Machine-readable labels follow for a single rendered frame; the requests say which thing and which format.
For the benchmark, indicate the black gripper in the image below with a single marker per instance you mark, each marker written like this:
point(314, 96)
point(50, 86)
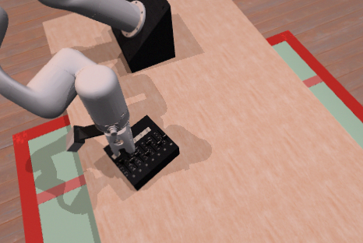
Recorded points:
point(123, 142)

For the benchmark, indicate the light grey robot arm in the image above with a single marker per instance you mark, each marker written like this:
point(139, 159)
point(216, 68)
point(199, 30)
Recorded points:
point(69, 73)

